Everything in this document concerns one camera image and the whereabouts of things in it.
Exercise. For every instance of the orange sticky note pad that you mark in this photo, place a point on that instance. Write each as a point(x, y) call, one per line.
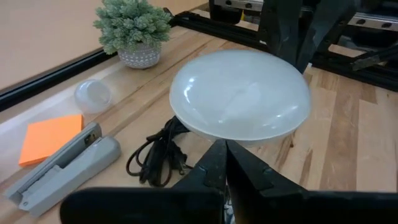
point(49, 140)

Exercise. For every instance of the black aluminium table frame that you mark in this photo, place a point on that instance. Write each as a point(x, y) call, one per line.
point(217, 29)

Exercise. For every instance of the light wooden desk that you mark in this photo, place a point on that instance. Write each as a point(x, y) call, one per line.
point(46, 31)

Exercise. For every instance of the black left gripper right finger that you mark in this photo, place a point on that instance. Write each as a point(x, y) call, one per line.
point(311, 208)

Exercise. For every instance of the artificial green potted plant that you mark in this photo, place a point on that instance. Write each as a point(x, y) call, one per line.
point(130, 25)

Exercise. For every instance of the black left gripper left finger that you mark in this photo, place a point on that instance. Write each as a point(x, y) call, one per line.
point(140, 205)

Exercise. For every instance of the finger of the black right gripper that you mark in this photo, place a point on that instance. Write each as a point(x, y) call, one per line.
point(326, 18)
point(283, 25)

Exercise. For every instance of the small clear plastic cup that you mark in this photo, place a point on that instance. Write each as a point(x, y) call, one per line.
point(93, 96)

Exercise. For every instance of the grey stapler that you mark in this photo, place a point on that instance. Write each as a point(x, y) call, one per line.
point(68, 174)

